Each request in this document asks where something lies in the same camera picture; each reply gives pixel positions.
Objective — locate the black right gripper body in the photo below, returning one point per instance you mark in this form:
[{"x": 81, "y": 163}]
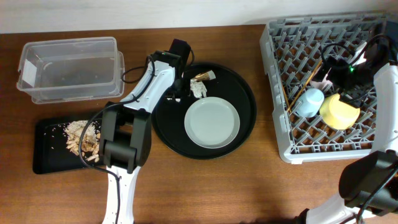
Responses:
[{"x": 337, "y": 69}]

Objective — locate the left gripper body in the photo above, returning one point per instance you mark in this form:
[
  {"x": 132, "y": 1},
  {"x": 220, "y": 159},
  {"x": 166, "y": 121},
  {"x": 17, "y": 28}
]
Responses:
[{"x": 180, "y": 90}]

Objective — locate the white tissue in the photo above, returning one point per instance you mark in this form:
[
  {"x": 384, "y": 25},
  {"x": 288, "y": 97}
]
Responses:
[{"x": 198, "y": 88}]

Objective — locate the pink cup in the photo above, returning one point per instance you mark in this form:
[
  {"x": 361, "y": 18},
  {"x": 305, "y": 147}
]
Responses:
[{"x": 320, "y": 80}]

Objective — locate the gold foil wrapper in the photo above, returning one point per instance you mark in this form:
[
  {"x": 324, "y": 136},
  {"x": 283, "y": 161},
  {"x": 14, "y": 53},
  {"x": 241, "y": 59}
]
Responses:
[{"x": 209, "y": 75}]

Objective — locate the yellow bowl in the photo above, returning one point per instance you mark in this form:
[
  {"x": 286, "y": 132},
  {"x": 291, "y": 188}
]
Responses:
[{"x": 337, "y": 114}]

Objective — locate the wooden chopstick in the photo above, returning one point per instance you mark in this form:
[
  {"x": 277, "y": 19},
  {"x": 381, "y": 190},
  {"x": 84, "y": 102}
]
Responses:
[
  {"x": 286, "y": 99},
  {"x": 305, "y": 85}
]

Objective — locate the grey plate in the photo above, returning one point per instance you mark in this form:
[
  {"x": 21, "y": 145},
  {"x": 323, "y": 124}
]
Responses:
[{"x": 212, "y": 122}]

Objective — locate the light blue cup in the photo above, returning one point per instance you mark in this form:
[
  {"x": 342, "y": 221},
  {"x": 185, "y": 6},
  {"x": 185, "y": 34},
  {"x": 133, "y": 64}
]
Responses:
[{"x": 310, "y": 103}]

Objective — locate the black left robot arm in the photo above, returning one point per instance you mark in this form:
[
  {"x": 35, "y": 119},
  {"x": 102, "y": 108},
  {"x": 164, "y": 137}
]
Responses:
[{"x": 126, "y": 140}]

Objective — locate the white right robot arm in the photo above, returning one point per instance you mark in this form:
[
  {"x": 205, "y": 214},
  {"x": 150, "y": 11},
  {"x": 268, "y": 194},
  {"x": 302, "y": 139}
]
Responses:
[{"x": 368, "y": 187}]

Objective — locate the grey dishwasher rack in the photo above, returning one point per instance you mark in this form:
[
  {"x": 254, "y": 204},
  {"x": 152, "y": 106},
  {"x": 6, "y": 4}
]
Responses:
[{"x": 291, "y": 48}]

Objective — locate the round black tray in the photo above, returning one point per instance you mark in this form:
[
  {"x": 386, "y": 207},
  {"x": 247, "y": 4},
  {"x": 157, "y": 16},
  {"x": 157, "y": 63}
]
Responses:
[{"x": 168, "y": 115}]

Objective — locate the clear plastic bin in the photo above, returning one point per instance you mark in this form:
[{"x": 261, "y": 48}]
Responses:
[{"x": 57, "y": 71}]

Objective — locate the black rectangular tray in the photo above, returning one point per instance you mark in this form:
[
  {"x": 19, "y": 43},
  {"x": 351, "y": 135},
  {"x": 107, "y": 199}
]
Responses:
[{"x": 50, "y": 145}]

